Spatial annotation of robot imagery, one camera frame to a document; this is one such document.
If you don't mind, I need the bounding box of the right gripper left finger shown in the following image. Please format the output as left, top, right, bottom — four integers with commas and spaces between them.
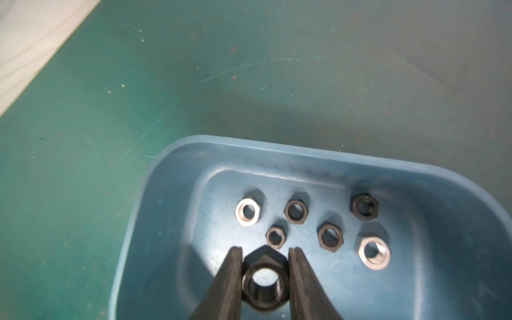
189, 247, 243, 320

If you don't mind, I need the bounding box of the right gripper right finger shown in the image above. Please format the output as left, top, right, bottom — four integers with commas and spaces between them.
288, 247, 342, 319

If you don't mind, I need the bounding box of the black nut cluster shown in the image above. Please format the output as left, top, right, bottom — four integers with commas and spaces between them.
241, 245, 290, 313

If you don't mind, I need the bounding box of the blue plastic storage box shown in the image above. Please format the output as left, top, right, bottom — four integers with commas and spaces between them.
108, 135, 511, 319

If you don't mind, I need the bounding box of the green table mat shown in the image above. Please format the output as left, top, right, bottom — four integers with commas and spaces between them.
1, 1, 511, 319

